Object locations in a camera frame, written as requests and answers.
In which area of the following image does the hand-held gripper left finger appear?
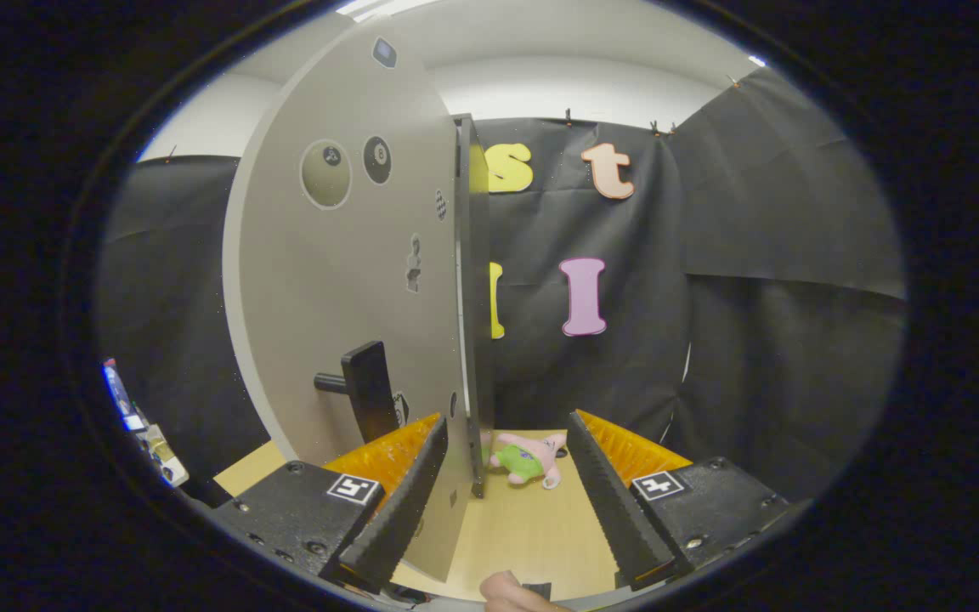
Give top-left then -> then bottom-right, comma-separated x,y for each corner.
201,412 -> 450,596

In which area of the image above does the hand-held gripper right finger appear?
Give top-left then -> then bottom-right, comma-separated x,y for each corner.
568,410 -> 796,592

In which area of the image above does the black door handle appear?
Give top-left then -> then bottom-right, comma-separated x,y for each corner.
314,341 -> 401,445

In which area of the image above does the pink and green plush toy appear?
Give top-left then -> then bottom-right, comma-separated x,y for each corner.
489,432 -> 569,490

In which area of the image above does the yellow label box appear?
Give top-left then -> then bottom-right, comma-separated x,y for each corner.
143,423 -> 190,488

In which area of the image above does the blue and white packet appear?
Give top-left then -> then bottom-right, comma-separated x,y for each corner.
101,359 -> 146,433

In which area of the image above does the black backdrop cloth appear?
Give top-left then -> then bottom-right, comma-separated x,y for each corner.
94,68 -> 908,502

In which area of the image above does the large ceiling light panel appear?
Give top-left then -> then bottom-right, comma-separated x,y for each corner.
337,0 -> 439,20

